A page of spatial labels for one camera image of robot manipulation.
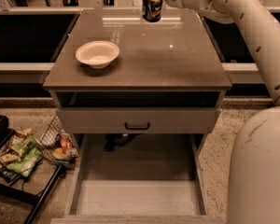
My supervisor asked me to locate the pepsi can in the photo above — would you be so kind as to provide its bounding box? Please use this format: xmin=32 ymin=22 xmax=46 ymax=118
xmin=142 ymin=0 xmax=162 ymax=22

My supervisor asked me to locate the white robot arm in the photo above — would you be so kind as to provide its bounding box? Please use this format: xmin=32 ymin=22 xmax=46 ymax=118
xmin=143 ymin=0 xmax=280 ymax=224

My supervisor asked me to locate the grey drawer cabinet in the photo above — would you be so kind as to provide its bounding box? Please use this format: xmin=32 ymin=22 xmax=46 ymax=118
xmin=42 ymin=8 xmax=233 ymax=224

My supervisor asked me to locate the closed top drawer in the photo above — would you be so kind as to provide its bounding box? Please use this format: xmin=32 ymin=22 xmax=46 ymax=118
xmin=56 ymin=107 xmax=220 ymax=133

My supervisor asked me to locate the open middle drawer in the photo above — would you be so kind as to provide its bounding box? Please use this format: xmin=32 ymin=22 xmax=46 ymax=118
xmin=50 ymin=134 xmax=224 ymax=224

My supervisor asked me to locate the white paper bowl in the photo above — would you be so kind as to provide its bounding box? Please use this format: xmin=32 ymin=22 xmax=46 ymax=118
xmin=76 ymin=41 xmax=119 ymax=69

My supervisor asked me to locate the green chip bag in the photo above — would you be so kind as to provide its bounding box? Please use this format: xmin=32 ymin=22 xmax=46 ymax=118
xmin=7 ymin=135 xmax=42 ymax=177

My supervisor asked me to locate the black drawer handle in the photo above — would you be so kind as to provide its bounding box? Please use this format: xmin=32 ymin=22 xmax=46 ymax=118
xmin=124 ymin=122 xmax=150 ymax=131

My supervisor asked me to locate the wire basket with snacks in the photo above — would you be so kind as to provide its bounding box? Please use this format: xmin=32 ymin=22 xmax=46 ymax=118
xmin=39 ymin=116 xmax=78 ymax=170

